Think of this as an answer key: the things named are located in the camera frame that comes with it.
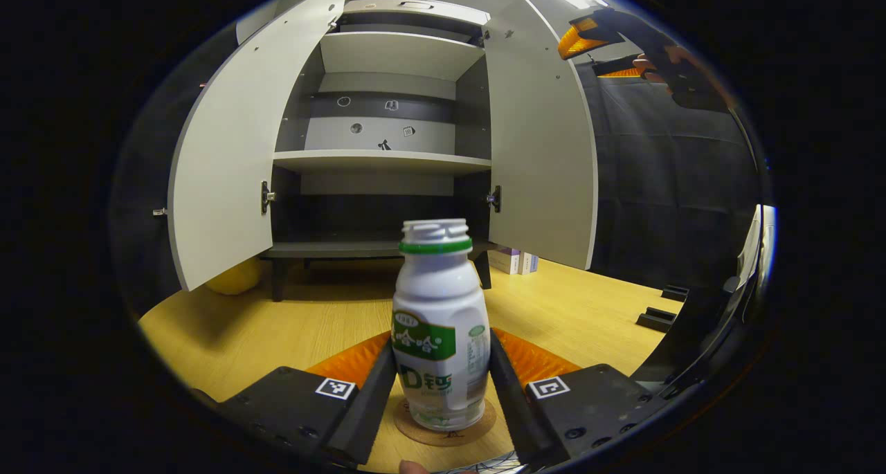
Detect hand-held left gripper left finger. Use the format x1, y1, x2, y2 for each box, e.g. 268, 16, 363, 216
218, 331, 397, 466

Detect round cork coaster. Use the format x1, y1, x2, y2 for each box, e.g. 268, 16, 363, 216
393, 398, 498, 447

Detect white cabinet shelf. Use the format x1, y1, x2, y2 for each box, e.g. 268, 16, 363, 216
320, 31, 485, 82
273, 149, 492, 177

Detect white cabinet drawer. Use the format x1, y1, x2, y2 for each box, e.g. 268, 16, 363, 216
343, 0, 491, 26

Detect white and purple box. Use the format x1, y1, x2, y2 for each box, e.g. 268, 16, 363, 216
488, 247, 521, 275

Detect white cabinet door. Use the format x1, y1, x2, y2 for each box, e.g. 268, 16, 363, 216
481, 0, 599, 271
166, 0, 354, 293

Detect white bottle with green label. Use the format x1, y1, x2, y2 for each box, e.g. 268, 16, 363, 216
392, 218, 492, 432

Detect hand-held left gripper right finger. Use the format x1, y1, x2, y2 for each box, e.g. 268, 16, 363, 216
489, 327, 669, 469

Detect yellow round object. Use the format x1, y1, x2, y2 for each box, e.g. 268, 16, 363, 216
206, 256, 262, 296

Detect white and grey cabinet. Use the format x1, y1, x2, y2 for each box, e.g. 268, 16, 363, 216
166, 0, 599, 302

